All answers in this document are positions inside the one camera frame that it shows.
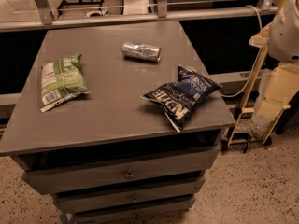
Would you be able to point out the bottom grey drawer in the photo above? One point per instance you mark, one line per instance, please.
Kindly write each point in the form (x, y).
(130, 211)

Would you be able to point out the grey metal railing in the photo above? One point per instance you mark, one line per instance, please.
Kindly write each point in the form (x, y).
(26, 15)

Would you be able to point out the green jalapeno chip bag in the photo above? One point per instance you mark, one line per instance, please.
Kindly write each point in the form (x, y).
(61, 80)

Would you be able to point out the top grey drawer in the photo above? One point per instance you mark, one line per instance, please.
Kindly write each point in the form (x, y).
(99, 174)

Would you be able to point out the middle grey drawer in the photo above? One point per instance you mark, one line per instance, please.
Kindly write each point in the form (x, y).
(131, 195)

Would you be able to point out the silver blue redbull can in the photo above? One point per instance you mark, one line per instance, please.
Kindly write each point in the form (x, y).
(141, 51)

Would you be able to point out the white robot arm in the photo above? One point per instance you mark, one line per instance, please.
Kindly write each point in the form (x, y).
(283, 40)

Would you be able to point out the grey drawer cabinet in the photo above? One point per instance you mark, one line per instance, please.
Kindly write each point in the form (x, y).
(113, 121)

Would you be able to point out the dark blue kettle chip bag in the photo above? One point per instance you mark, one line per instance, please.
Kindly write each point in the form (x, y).
(179, 99)

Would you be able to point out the grey drawer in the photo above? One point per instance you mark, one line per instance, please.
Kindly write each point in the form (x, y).
(130, 211)
(99, 174)
(131, 195)

